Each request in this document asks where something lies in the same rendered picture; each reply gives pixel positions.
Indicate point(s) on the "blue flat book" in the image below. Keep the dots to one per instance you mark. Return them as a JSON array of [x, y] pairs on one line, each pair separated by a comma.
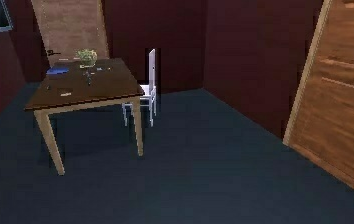
[[57, 70]]

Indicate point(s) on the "brown wooden room door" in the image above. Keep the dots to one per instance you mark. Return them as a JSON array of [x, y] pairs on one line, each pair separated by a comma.
[[71, 30]]

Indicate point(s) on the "dark wooden table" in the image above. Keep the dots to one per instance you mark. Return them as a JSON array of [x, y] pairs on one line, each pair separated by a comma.
[[95, 83]]

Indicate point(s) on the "white chair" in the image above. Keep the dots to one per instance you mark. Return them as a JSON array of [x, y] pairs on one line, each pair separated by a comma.
[[151, 76]]

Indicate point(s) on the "green potted house plant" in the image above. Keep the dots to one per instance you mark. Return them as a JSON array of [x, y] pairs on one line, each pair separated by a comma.
[[87, 57]]

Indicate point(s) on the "small dark utensil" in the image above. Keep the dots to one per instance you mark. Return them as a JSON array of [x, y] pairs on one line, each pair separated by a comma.
[[88, 77]]

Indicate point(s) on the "large brown wooden cupboard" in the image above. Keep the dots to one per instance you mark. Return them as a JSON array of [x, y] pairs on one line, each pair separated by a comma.
[[335, 96]]

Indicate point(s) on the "small pale flat object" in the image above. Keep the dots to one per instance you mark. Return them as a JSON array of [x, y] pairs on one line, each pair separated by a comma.
[[65, 94]]

